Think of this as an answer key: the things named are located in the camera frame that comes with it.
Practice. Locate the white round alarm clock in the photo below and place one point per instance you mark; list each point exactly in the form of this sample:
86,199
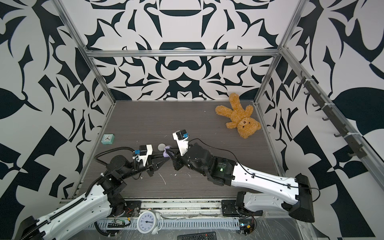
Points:
150,222

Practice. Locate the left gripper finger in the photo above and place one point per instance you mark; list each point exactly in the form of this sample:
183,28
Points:
157,156
159,162

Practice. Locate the purple earbud charging case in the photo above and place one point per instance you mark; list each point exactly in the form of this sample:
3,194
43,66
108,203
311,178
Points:
166,151

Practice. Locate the black remote control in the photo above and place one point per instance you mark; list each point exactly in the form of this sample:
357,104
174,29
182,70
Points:
199,236

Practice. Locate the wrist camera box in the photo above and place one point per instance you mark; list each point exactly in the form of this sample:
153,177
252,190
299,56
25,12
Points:
182,139
142,154

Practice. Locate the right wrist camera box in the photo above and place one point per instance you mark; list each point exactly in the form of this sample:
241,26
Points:
182,139

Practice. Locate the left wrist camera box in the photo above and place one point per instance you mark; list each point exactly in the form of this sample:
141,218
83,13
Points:
142,154

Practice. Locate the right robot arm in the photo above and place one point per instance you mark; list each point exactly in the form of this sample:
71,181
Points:
295,193

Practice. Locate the black wall hook rail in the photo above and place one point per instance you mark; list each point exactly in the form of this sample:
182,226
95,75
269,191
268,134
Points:
334,115

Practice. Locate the green circuit board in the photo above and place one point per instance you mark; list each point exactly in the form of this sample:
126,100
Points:
247,228

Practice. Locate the brown teddy bear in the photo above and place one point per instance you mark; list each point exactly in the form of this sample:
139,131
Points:
241,119

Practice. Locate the white slotted cable duct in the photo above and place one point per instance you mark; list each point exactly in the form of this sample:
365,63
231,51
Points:
180,224

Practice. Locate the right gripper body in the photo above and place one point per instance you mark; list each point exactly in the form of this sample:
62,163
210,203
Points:
189,161

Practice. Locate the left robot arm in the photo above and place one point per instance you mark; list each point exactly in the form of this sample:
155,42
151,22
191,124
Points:
102,198

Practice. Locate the white earbud charging case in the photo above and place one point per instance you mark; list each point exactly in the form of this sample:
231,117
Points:
161,147

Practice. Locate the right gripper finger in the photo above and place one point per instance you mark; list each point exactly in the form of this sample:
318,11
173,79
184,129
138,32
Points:
177,163
174,154

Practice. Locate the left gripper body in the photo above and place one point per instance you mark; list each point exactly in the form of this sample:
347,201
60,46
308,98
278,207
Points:
139,170

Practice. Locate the small teal square clock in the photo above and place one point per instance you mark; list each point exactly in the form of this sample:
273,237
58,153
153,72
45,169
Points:
108,139

